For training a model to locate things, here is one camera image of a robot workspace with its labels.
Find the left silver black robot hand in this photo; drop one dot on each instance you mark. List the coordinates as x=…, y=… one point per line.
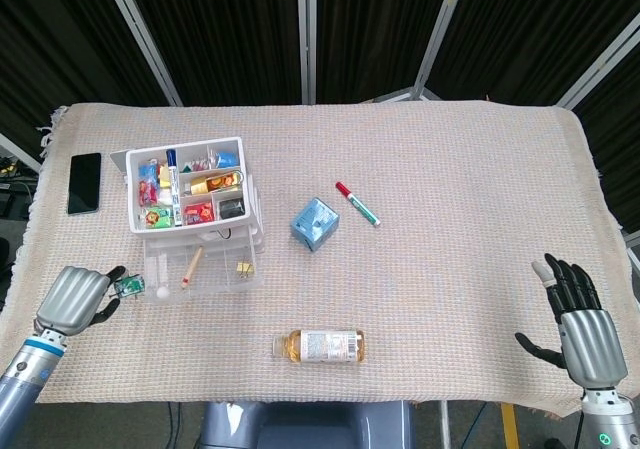
x=70, y=299

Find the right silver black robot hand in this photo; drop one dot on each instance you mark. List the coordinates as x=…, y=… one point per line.
x=590, y=344

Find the green tape dispenser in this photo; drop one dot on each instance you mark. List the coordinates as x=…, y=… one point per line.
x=130, y=285

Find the clear plastic box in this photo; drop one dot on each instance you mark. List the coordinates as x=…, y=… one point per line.
x=220, y=279

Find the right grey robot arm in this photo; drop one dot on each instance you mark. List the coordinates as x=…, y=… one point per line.
x=607, y=419

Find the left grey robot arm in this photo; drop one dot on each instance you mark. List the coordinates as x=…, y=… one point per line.
x=25, y=369

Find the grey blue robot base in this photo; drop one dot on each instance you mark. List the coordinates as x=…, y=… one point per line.
x=305, y=426

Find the white plastic drawer organizer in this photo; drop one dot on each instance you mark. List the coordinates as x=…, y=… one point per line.
x=200, y=228

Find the small white ball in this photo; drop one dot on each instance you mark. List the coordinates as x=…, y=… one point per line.
x=163, y=293

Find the black smartphone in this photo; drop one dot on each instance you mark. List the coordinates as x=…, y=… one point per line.
x=84, y=184

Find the green candy pack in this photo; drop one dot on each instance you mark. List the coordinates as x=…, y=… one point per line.
x=157, y=217

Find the wooden stick with red tip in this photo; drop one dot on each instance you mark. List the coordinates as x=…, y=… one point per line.
x=192, y=268

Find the red wrapped candy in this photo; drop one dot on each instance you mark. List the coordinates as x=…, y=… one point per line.
x=147, y=191

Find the yellow blue wrapped candy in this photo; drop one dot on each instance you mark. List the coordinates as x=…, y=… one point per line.
x=152, y=169

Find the red snack pack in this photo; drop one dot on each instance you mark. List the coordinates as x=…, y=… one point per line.
x=198, y=213

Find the white marker with blue cap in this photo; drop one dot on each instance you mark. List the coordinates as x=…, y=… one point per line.
x=173, y=184

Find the beige woven tablecloth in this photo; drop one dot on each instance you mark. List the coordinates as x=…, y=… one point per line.
x=425, y=294

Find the gold binder clip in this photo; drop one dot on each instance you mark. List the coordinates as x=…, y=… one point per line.
x=245, y=269

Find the small mixed wrapped candies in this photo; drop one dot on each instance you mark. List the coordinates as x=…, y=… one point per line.
x=197, y=165

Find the small black box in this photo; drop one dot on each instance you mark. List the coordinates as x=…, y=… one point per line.
x=231, y=208

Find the blue cube box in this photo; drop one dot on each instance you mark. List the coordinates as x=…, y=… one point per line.
x=315, y=224

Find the tea bottle with white label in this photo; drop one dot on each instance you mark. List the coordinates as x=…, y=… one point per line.
x=325, y=346

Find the green marker with red cap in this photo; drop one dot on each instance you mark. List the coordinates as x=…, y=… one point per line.
x=357, y=204

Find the black folding partition screen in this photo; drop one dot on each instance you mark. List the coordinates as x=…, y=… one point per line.
x=225, y=29

